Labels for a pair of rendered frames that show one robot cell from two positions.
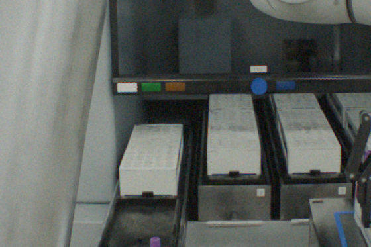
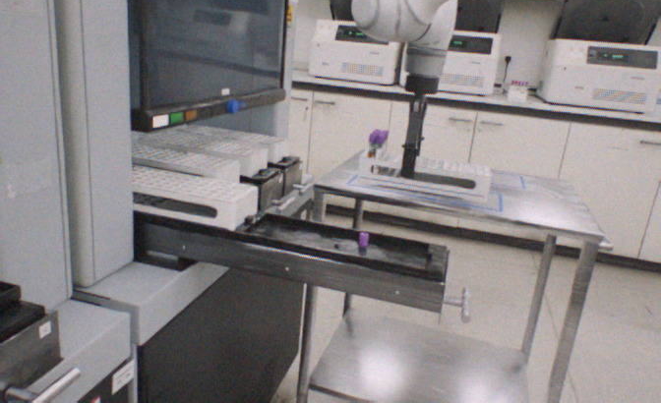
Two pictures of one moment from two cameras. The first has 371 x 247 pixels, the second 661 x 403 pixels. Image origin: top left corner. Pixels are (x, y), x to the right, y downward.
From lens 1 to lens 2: 1.31 m
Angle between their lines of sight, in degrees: 76
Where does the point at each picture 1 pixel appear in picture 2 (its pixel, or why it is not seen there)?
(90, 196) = (114, 264)
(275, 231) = not seen: hidden behind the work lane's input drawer
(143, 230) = (314, 240)
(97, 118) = (121, 166)
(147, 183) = (246, 208)
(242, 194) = not seen: hidden behind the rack
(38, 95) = not seen: outside the picture
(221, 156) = (224, 174)
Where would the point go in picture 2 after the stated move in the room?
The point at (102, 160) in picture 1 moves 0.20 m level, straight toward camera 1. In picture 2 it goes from (125, 215) to (246, 231)
